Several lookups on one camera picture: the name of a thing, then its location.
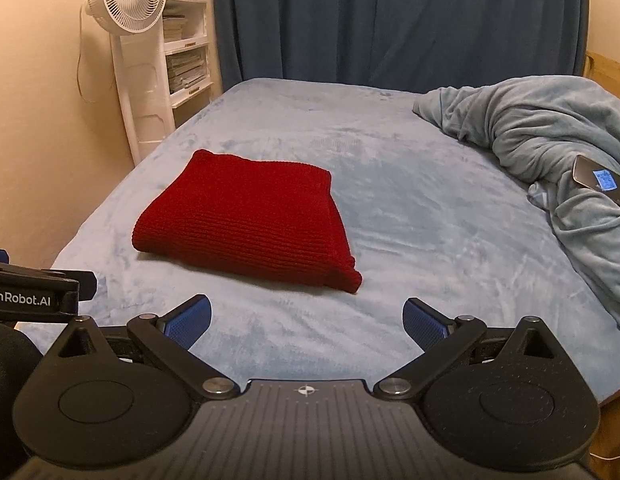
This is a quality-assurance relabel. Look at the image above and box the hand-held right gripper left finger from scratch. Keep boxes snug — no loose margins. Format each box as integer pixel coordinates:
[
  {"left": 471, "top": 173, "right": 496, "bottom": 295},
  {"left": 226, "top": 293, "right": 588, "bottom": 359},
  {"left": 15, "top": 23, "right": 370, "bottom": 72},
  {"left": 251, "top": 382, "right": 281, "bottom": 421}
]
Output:
[{"left": 54, "top": 294, "right": 242, "bottom": 401}]

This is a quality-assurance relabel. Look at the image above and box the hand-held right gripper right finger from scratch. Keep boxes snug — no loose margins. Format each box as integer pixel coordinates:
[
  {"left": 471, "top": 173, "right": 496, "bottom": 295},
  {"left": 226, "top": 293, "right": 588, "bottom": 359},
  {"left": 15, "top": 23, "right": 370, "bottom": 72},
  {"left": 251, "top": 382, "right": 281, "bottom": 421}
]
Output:
[{"left": 372, "top": 297, "right": 565, "bottom": 401}]

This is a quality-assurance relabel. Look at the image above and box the red knitted sweater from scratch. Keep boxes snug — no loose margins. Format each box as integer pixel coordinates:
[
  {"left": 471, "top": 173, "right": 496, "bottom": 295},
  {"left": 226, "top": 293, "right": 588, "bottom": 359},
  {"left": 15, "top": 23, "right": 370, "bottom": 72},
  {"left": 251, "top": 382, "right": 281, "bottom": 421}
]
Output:
[{"left": 131, "top": 149, "right": 363, "bottom": 294}]

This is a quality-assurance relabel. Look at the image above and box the smartphone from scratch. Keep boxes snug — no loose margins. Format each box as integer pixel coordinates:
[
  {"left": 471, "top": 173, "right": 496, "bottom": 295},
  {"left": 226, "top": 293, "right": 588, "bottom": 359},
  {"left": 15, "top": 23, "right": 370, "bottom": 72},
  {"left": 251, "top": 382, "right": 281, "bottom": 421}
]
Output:
[{"left": 572, "top": 154, "right": 620, "bottom": 209}]

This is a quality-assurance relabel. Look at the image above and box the light blue fleece blanket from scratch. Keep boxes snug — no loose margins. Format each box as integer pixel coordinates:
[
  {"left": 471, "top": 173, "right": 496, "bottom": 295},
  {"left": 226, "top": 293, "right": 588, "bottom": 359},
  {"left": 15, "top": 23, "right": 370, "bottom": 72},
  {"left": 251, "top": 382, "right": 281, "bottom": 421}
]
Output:
[{"left": 412, "top": 76, "right": 620, "bottom": 336}]

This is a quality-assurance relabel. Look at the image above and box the white standing fan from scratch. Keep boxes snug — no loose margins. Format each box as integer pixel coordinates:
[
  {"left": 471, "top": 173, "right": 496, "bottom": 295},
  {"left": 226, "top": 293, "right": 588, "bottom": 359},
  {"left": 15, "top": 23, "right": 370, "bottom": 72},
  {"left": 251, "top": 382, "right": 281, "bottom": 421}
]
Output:
[{"left": 81, "top": 0, "right": 177, "bottom": 167}]

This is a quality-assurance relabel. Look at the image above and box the stack of books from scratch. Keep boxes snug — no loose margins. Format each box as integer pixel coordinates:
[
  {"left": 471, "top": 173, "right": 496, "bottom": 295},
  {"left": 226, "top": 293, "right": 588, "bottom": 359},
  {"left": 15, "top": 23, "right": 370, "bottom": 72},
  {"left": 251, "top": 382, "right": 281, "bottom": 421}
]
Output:
[
  {"left": 166, "top": 49, "right": 209, "bottom": 95},
  {"left": 162, "top": 14, "right": 189, "bottom": 41}
]

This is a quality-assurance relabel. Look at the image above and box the white shelf unit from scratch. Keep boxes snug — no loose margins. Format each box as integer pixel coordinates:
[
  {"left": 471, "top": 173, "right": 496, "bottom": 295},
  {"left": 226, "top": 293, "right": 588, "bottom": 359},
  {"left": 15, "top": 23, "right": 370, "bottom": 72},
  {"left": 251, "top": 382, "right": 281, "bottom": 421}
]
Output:
[{"left": 161, "top": 0, "right": 224, "bottom": 128}]

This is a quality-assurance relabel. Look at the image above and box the dark blue curtain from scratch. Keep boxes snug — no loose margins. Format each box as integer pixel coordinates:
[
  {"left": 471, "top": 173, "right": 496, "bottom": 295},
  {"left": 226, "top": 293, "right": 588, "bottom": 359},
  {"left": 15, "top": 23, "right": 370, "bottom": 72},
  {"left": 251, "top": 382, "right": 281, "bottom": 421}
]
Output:
[{"left": 211, "top": 0, "right": 589, "bottom": 95}]

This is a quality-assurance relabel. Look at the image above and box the fan power cable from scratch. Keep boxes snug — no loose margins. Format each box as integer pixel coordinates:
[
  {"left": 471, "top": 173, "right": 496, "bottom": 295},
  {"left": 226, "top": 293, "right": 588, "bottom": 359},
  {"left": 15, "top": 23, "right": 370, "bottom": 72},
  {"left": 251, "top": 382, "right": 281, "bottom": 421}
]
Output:
[{"left": 75, "top": 9, "right": 116, "bottom": 104}]

